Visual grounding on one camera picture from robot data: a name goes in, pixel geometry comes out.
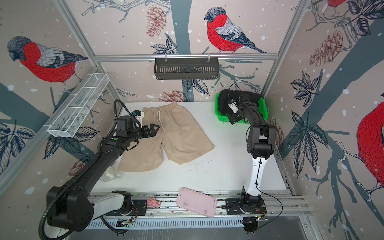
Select black shorts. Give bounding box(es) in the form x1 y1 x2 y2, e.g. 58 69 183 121
216 89 262 116

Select green plastic basket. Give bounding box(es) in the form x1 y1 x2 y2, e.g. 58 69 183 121
215 93 269 123

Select beige shorts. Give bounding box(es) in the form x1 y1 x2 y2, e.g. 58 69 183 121
118 103 215 173

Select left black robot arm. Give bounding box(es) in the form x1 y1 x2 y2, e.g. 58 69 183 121
38 111 160 240

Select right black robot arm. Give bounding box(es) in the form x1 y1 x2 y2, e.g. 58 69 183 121
227 90 276 213

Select white mug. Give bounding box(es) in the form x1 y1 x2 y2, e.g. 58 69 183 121
99 164 122 183

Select small pink toy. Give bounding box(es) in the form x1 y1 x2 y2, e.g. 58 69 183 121
147 197 161 209

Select pink plastic tray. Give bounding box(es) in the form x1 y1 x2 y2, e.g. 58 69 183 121
176 188 218 218

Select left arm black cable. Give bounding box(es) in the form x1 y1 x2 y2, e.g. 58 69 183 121
112 99 133 133

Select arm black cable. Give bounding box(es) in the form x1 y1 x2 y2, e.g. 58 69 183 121
112 99 133 133
241 158 285 234

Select white mesh wire shelf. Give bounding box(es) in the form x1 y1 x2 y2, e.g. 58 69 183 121
48 73 110 138

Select black hanging wire basket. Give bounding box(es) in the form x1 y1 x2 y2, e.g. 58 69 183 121
154 58 220 80

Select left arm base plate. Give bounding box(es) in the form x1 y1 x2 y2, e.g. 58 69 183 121
106 200 148 217

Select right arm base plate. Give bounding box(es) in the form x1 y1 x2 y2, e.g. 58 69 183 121
221 196 267 215

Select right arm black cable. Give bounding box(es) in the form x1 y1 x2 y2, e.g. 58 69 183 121
241 158 285 234

